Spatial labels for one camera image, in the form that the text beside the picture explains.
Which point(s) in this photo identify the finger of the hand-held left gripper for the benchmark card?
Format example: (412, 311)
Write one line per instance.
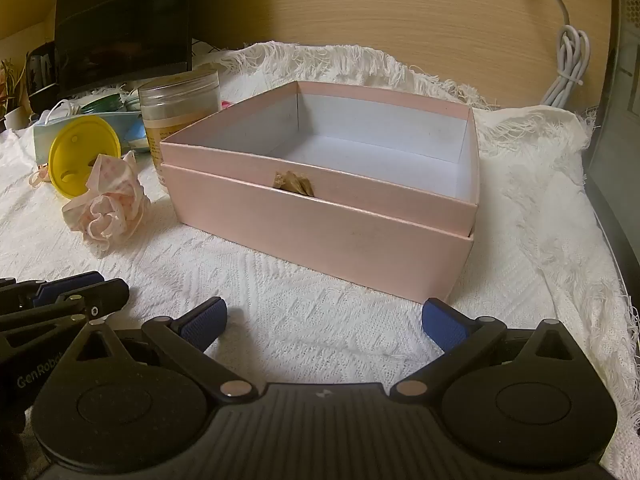
(70, 284)
(107, 292)

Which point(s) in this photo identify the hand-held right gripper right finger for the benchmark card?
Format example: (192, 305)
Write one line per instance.
(445, 322)

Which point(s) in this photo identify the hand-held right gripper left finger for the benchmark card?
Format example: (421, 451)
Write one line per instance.
(205, 322)

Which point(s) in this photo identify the pink patterned cloth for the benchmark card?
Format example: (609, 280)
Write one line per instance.
(115, 195)

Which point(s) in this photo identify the pink cardboard box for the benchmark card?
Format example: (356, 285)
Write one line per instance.
(300, 240)

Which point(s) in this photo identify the white textured blanket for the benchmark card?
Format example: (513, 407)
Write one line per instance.
(300, 285)

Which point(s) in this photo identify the light blue face mask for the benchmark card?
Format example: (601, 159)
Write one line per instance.
(42, 140)

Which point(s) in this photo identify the brown ribbon tab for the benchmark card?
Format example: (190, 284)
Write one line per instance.
(295, 182)

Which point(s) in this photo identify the clear plastic jar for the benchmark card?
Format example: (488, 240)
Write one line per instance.
(170, 110)

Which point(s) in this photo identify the potted plant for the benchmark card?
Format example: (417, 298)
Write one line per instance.
(10, 85)

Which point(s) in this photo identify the dark rounded object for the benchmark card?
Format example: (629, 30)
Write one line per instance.
(42, 70)

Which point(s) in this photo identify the black monitor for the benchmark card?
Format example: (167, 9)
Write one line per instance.
(125, 25)

